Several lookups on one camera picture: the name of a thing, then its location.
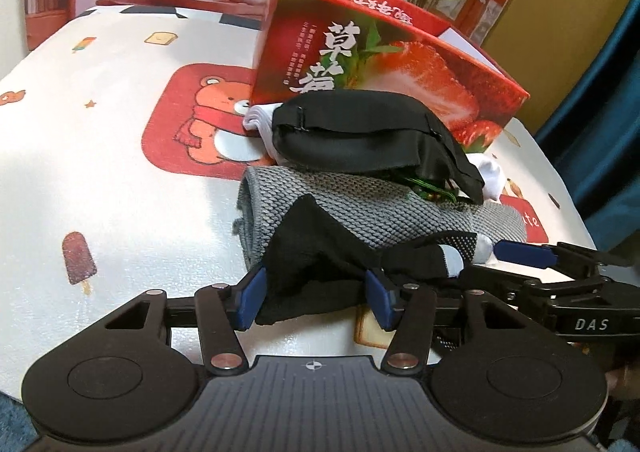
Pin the black sock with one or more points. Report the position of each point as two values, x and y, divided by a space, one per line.
315 265

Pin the black eye mask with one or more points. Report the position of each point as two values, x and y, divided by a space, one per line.
362 132

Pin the green zongzi pouch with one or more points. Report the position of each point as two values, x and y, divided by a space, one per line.
433 192

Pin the blue curtain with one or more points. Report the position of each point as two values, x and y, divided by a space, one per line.
592 139

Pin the grey knitted cloth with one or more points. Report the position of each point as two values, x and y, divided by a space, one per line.
379 213

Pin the red strawberry cardboard box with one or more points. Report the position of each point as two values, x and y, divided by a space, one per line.
383 45

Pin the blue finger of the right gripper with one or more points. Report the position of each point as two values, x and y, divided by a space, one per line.
540 257

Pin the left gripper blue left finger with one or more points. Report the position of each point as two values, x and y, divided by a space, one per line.
221 311

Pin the white tied cloth roll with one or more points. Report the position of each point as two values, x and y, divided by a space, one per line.
258 119

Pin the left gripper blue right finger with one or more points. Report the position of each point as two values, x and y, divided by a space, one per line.
410 314

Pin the cartoon bear table mat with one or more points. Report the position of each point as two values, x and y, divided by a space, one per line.
100 202

